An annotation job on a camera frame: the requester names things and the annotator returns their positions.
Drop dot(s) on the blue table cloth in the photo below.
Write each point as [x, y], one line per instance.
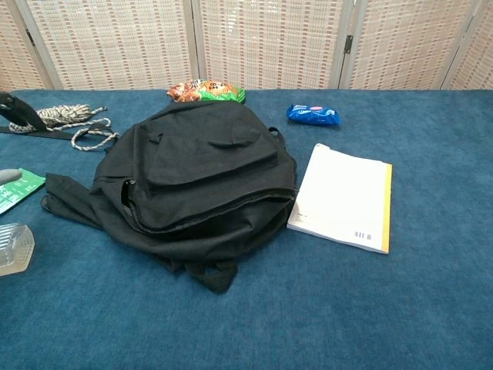
[346, 308]

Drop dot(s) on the black fabric backpack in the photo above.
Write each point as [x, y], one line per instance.
[200, 185]

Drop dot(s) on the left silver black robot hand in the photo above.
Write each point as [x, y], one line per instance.
[23, 109]

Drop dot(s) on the white book yellow spine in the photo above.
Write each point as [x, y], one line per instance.
[346, 196]

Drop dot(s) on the dark screen hinge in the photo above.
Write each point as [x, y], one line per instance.
[29, 36]
[349, 42]

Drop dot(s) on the green printed packet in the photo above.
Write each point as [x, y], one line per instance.
[19, 190]

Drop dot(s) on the blue cookie packet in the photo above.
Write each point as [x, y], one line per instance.
[314, 115]

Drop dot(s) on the orange green snack bag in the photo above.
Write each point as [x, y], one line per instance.
[208, 91]

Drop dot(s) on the clear ribbed plastic container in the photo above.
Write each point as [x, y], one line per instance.
[13, 248]

